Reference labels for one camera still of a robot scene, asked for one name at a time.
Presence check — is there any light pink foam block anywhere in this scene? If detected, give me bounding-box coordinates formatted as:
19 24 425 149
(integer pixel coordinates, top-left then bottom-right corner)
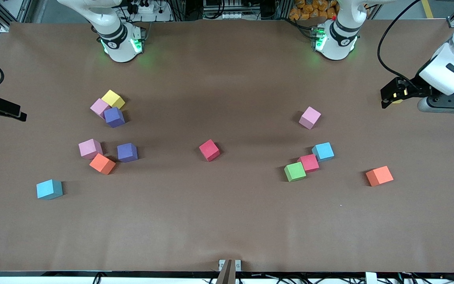
78 138 104 160
299 106 322 130
90 98 111 120

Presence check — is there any purple foam block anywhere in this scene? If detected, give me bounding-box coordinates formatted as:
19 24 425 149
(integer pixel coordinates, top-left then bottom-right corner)
117 143 138 163
104 107 126 128

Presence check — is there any camera mount post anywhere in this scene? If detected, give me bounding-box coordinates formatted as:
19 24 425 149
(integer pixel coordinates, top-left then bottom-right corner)
216 259 242 284

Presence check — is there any orange foam block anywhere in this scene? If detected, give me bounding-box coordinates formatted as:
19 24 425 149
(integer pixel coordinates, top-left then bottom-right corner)
89 153 116 175
366 166 394 187

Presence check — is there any green foam block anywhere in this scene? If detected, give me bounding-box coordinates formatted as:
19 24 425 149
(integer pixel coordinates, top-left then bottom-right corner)
284 162 307 183

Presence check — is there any table cover mat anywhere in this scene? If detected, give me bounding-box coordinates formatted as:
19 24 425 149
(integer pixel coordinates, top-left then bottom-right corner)
0 19 454 273

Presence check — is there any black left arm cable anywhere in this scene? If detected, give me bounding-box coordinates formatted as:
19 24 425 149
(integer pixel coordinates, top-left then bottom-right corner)
377 0 424 81

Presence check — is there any cyan foam block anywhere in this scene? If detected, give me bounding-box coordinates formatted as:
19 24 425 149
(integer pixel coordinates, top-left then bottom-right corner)
36 179 63 200
312 142 335 163

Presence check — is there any black equipment rack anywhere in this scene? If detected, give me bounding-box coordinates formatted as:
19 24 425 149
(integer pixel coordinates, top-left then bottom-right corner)
174 0 290 20

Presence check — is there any pile of orange objects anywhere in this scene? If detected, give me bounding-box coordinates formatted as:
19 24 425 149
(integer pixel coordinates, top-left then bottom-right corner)
289 0 340 21

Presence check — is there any magenta red foam block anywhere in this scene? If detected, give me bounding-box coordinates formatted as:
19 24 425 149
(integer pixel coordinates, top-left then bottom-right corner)
199 139 220 162
297 154 320 173

